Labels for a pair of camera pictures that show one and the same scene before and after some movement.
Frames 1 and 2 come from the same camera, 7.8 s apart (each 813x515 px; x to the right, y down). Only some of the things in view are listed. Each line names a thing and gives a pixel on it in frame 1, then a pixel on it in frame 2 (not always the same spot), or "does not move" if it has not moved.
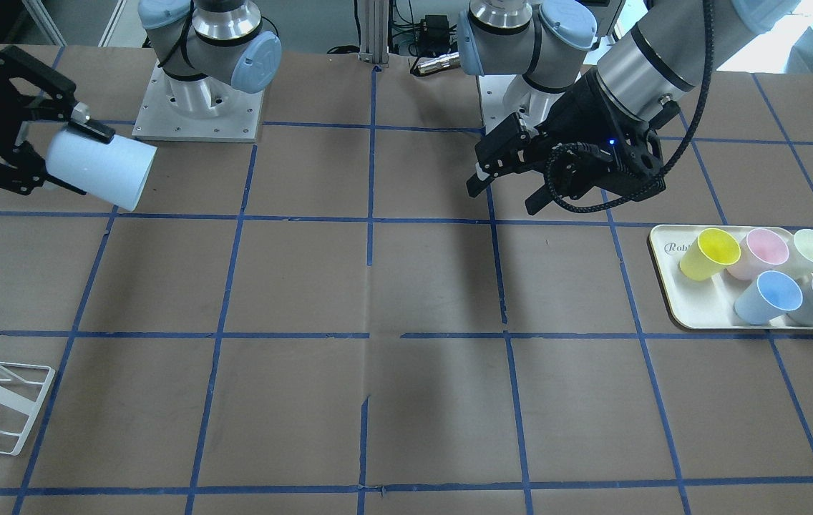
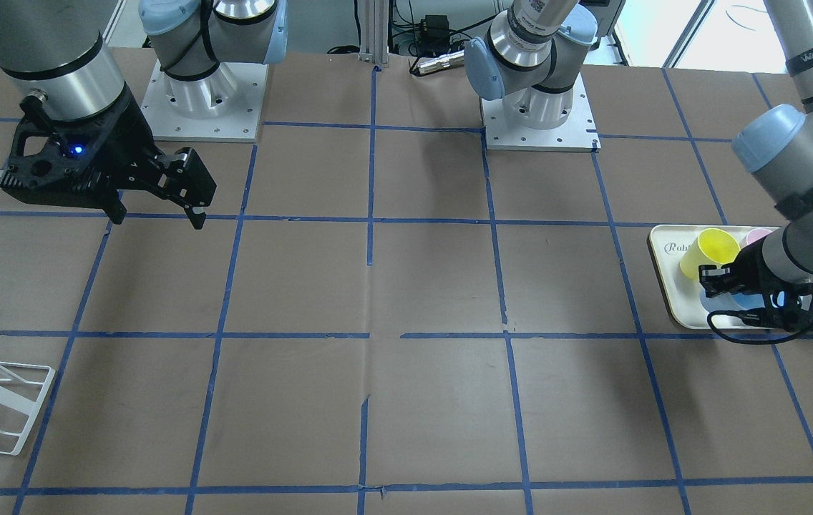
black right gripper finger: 22,171 to 112,205
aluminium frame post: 374,19 does not move
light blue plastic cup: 114,173 to 731,301
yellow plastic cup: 707,254 does not move
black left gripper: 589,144 to 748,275
